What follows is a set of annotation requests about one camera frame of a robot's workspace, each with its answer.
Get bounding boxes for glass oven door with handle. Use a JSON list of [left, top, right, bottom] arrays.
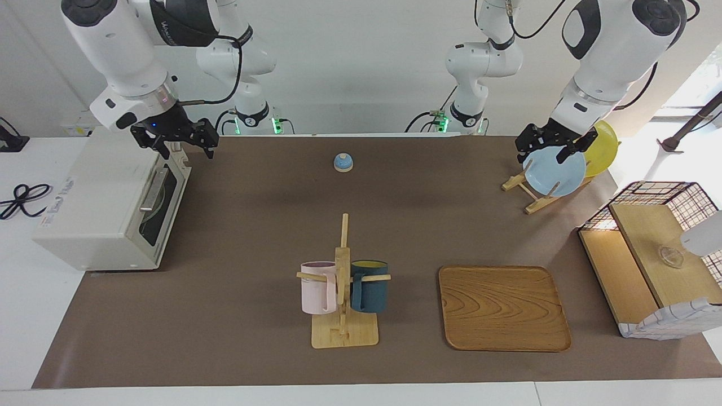
[[138, 149, 192, 270]]

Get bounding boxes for white toaster oven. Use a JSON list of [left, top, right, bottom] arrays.
[[32, 125, 191, 272]]

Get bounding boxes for light blue plate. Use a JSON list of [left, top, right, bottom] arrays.
[[522, 145, 587, 197]]

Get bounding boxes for yellow plate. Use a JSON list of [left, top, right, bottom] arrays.
[[583, 120, 619, 178]]

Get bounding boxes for wooden plate rack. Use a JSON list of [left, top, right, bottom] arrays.
[[501, 160, 593, 215]]

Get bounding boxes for brown table mat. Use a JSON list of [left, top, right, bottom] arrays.
[[32, 135, 722, 390]]

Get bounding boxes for dark metal pole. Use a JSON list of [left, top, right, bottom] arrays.
[[657, 90, 722, 153]]

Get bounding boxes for clear glass piece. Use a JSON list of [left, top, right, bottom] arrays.
[[657, 245, 685, 268]]

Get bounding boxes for brown wooden tray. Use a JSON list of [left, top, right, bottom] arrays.
[[438, 265, 572, 352]]

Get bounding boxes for black clamp stand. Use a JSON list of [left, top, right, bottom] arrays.
[[0, 117, 30, 153]]

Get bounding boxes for white rounded object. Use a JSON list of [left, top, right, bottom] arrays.
[[680, 211, 722, 257]]

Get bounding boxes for pink mug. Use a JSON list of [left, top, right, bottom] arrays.
[[300, 261, 338, 315]]

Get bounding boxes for white checkered cloth liner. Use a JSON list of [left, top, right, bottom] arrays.
[[618, 297, 722, 340]]

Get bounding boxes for dark teal mug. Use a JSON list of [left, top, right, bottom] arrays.
[[350, 259, 389, 314]]

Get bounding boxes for wooden mug rack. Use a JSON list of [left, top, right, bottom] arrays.
[[296, 213, 391, 349]]

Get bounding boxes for white wall socket box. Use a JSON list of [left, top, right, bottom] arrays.
[[61, 116, 98, 138]]

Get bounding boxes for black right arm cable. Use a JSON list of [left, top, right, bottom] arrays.
[[180, 34, 244, 107]]

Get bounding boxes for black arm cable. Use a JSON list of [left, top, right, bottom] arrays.
[[507, 0, 659, 111], [180, 34, 244, 107]]

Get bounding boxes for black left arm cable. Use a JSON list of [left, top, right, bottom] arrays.
[[507, 0, 659, 111]]

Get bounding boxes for wire basket with wooden shelves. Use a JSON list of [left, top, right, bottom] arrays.
[[578, 181, 722, 340]]

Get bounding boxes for black coiled cable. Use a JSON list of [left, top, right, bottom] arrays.
[[0, 183, 53, 220]]

